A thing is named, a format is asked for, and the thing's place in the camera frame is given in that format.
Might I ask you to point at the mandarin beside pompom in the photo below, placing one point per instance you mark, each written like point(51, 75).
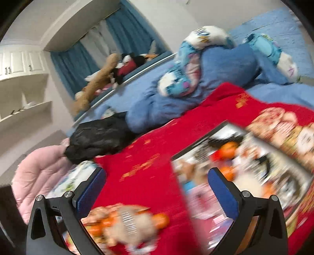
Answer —
point(160, 221)

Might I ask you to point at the blue bed sheet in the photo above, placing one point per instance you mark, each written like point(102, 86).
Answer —
point(270, 85)

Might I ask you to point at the black red plush toy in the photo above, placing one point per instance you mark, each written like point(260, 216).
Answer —
point(129, 63)

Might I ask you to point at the Stitch cartoon quilt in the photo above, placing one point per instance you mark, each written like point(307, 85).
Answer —
point(184, 76)

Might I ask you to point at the blue fleece blanket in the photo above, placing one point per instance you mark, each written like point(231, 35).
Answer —
point(218, 65)

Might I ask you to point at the black puffer jacket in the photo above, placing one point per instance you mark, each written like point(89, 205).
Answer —
point(99, 137)

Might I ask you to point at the black storage tray box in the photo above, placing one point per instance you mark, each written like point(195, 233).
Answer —
point(252, 164)

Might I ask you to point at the brown plush dog toy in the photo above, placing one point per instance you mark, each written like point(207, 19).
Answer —
point(102, 78)

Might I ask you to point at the pink quilt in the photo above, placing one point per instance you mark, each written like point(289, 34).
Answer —
point(38, 174)

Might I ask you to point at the white wall shelf cabinet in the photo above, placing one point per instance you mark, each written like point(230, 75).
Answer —
point(24, 76)

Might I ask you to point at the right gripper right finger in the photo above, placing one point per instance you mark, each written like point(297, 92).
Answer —
point(227, 194)

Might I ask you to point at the blue curtain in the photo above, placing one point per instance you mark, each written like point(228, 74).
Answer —
point(124, 31)

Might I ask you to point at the white printed towel roll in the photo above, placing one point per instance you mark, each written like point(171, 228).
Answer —
point(73, 178)

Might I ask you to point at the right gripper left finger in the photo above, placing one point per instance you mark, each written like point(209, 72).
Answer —
point(87, 192)

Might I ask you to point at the beige fluffy pompom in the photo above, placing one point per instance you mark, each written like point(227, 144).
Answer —
point(129, 224)

